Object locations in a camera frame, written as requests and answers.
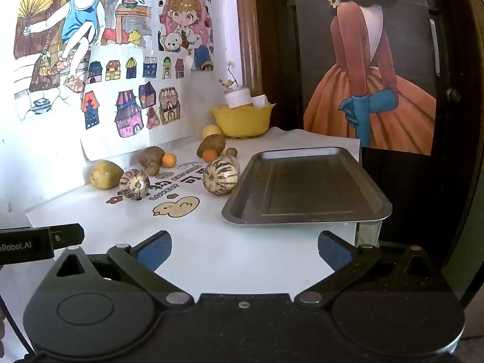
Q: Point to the drawing of colourful houses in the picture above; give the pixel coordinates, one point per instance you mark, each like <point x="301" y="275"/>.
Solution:
<point x="128" y="109"/>

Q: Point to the brown wooden door frame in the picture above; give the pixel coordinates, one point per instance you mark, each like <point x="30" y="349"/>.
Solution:
<point x="247" y="26"/>

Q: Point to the small kiwi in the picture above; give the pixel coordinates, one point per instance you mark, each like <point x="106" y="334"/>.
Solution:
<point x="231" y="152"/>
<point x="153" y="169"/>

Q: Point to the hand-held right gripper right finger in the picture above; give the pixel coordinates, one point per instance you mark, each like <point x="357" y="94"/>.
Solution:
<point x="332" y="251"/>

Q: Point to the small orange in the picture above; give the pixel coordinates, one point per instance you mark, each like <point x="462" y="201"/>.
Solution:
<point x="169" y="160"/>
<point x="210" y="155"/>

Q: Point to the metal baking tray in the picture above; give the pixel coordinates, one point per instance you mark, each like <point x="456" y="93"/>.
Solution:
<point x="302" y="189"/>

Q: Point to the white printed table cover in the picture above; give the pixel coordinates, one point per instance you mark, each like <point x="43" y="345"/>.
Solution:
<point x="227" y="249"/>

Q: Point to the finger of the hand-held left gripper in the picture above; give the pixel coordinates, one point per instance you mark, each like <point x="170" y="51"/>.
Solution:
<point x="68" y="236"/>

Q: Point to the large brown kiwi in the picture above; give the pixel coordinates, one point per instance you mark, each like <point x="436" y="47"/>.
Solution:
<point x="151" y="155"/>

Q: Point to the small white container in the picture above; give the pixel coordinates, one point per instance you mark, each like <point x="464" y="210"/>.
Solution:
<point x="260" y="101"/>

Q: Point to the wall poster of orange dress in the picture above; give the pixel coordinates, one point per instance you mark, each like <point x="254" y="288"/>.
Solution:
<point x="363" y="83"/>

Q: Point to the drawing of child with fan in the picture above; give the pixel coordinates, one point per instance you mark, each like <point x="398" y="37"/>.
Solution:
<point x="79" y="19"/>

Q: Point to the large striped melon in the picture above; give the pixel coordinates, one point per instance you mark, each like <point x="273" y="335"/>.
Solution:
<point x="220" y="177"/>

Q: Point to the drawing of child with teddy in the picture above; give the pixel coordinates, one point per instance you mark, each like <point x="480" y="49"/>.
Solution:
<point x="185" y="19"/>

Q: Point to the white cup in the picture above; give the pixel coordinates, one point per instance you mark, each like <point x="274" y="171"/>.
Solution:
<point x="237" y="97"/>

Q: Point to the brown potato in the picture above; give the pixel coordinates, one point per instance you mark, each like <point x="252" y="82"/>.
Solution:
<point x="211" y="143"/>

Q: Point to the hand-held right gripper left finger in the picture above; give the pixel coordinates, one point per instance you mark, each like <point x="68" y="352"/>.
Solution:
<point x="153" y="251"/>

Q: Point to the dark door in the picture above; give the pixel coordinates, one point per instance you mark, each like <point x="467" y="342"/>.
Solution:
<point x="416" y="181"/>

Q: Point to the yellow pear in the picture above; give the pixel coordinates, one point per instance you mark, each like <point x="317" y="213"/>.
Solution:
<point x="106" y="175"/>

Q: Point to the small yellow flower sprig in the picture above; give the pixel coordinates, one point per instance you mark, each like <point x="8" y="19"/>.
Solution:
<point x="228" y="81"/>

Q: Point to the round yellow lemon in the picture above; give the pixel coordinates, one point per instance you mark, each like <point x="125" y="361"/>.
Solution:
<point x="210" y="131"/>

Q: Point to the yellow plastic bowl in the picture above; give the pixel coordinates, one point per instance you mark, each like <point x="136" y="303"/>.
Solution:
<point x="242" y="123"/>

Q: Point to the small striped melon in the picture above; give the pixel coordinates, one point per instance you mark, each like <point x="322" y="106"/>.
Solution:
<point x="132" y="184"/>

